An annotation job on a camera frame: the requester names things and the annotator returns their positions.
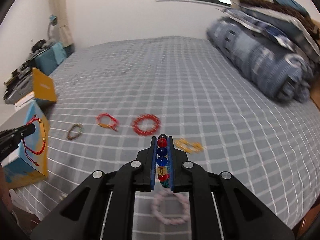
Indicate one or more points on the blue patterned folded duvet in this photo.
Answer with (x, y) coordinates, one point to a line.
(278, 73)

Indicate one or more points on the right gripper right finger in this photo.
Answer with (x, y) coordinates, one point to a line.
(221, 207)

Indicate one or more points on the grey storage box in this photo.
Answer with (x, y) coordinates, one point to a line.
(23, 88)

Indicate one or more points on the wooden headboard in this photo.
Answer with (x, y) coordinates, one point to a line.
(315, 92)

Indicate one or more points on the blue patterned pillow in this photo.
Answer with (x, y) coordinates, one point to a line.
(284, 21)

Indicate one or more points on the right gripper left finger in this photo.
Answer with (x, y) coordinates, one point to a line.
(102, 206)

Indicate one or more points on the blue yellow cardboard box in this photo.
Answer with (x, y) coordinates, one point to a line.
(24, 148)

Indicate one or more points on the blue desk lamp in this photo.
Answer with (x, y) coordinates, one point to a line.
(51, 25)

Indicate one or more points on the beige curtain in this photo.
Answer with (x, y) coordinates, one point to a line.
(59, 9)

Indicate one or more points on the grey checked bed sheet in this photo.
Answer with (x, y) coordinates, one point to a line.
(273, 149)

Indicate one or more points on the teal suitcase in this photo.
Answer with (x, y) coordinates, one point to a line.
(48, 60)

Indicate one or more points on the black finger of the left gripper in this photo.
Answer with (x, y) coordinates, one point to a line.
(11, 138)

